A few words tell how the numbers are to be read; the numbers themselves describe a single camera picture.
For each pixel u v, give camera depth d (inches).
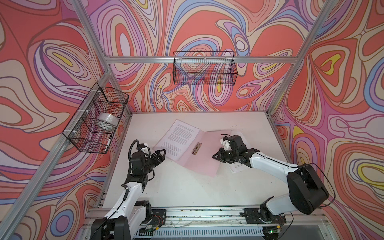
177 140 40.9
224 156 30.2
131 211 17.1
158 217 28.7
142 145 30.2
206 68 37.8
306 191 16.9
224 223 28.8
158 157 29.7
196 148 38.5
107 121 28.3
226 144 31.6
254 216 28.9
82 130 27.1
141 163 26.1
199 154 37.6
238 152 26.6
